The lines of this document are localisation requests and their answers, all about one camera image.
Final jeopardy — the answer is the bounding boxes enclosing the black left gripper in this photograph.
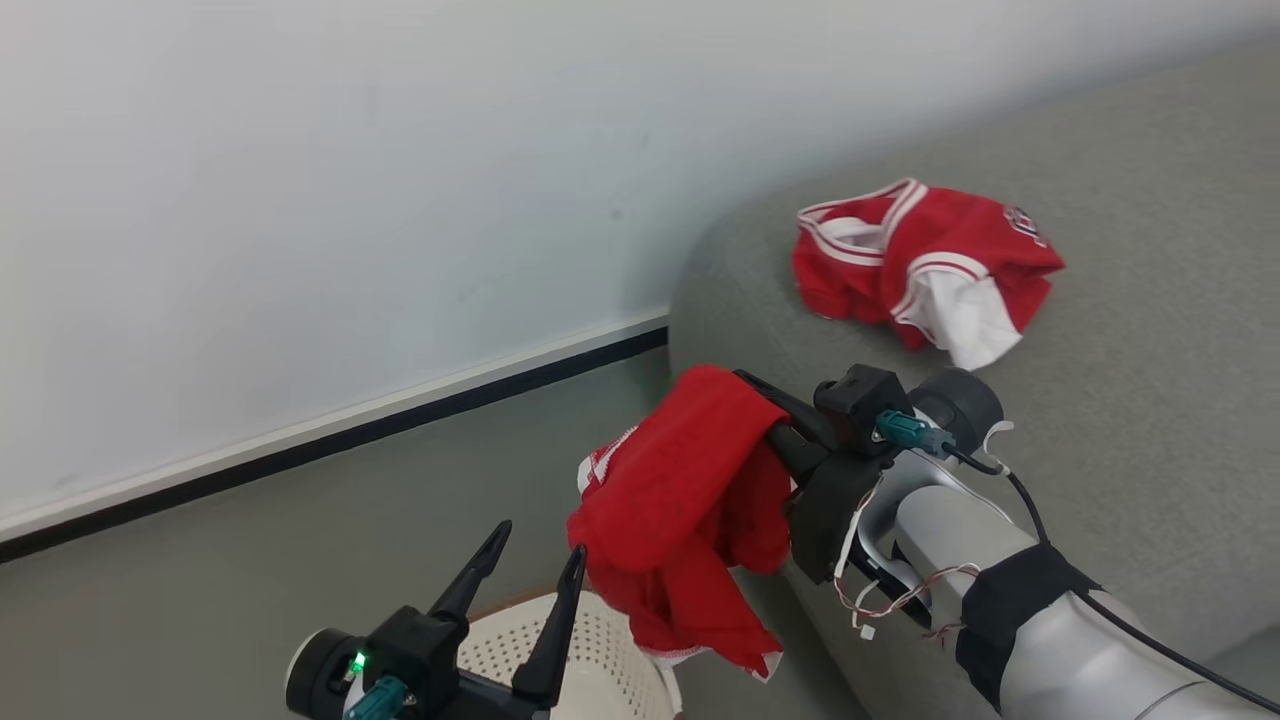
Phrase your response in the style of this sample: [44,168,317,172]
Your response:
[420,519,589,720]

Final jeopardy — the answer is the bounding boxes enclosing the teal cable connector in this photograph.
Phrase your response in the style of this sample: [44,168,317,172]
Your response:
[874,409,957,460]
[344,676,412,720]

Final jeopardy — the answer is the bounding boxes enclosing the red white twisted wires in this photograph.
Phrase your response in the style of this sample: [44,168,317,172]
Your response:
[833,478,987,643]

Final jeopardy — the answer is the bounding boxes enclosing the teal left cable connector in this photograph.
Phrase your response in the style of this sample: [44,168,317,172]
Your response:
[344,676,412,720]

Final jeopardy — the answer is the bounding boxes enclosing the black strap on right arm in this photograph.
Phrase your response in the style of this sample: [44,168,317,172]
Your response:
[954,543,1103,712]

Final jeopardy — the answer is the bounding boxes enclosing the white black wall baseboard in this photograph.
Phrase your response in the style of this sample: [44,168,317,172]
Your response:
[0,309,670,567]

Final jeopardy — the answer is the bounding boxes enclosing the teal right cable connector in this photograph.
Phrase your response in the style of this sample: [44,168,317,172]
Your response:
[874,409,957,460]

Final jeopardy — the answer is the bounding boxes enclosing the grey fabric sofa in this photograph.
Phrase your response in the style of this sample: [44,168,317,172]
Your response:
[667,40,1280,720]

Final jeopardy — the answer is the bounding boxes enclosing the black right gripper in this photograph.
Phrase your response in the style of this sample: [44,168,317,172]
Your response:
[734,369,887,587]

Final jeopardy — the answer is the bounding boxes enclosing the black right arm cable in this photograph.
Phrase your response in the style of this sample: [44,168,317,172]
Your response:
[948,448,1280,715]

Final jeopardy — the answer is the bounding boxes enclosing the red jersey white trim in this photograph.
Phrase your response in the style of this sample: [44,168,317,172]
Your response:
[791,177,1067,372]

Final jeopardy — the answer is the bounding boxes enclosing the thin white cable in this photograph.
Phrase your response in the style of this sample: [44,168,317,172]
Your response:
[982,419,1017,475]

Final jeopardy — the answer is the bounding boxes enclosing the white laundry basket brown rim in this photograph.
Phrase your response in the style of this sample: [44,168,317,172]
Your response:
[455,589,683,720]

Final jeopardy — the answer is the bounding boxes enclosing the plain red shorts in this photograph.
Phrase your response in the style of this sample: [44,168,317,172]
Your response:
[566,364,798,683]

